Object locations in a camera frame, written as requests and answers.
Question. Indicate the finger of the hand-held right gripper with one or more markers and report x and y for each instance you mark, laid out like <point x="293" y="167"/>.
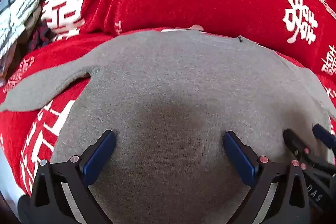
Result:
<point x="325" y="136"/>
<point x="295" y="141"/>

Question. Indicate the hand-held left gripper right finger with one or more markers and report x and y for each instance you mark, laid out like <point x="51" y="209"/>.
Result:
<point x="239" y="158"/>

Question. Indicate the dark plaid cloth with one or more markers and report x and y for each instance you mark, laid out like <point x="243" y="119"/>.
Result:
<point x="40" y="36"/>

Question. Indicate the grey knit sweater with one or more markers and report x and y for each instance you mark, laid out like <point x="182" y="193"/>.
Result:
<point x="168" y="82"/>

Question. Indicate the white grey clothes pile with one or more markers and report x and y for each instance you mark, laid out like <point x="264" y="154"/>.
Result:
<point x="18" y="14"/>

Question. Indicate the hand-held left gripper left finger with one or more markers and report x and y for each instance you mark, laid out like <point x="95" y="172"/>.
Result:
<point x="101" y="155"/>

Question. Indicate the brown cloth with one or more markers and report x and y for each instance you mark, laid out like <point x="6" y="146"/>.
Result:
<point x="31" y="20"/>

